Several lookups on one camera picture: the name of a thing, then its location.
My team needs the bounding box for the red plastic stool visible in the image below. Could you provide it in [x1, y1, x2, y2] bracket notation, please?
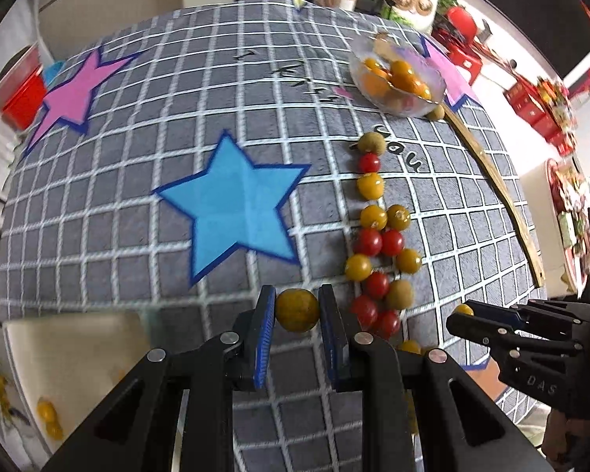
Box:
[433, 29, 485, 82]

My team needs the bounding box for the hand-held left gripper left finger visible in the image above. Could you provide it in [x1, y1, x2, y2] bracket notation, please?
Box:
[42, 285, 277, 472]

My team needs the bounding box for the red gift box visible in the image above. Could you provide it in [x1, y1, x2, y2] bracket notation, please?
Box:
[504, 79, 576, 143]

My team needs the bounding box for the white printed tray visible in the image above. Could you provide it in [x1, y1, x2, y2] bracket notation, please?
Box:
[0, 312, 183, 472]

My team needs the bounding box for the row of red and yellow tomatoes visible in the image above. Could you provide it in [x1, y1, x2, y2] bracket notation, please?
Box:
[343, 152, 424, 356]

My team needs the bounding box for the grey checked star blanket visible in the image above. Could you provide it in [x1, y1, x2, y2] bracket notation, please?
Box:
[0, 0, 546, 472]

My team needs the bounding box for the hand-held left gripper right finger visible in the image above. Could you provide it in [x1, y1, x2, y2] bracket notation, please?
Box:
[319, 284, 551, 472]

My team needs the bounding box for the heap of orange tomatoes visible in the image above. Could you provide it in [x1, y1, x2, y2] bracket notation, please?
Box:
[360, 57, 432, 101]

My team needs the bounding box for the light blue plastic item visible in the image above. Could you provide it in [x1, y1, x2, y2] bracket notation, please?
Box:
[42, 60, 67, 85]

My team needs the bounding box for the person's right hand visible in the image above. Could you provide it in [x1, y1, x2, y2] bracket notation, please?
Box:
[541, 410, 590, 472]

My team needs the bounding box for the long bamboo stick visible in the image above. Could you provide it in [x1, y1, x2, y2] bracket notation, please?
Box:
[375, 33, 546, 288]

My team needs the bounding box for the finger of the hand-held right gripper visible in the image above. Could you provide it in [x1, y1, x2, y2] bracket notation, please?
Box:
[446, 313, 584, 356]
[465, 300, 590, 338]

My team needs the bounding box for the red plastic container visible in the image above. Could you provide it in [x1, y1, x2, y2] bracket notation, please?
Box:
[0, 43, 48, 132]

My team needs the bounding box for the clear glass bowl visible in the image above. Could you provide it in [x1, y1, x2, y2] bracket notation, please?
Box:
[349, 42, 447, 119]

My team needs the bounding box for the black television screen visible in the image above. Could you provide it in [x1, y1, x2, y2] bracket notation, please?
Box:
[474, 0, 590, 80]

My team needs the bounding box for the yellow-green round fruit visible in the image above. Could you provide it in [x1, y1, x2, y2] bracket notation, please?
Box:
[275, 289, 321, 333]

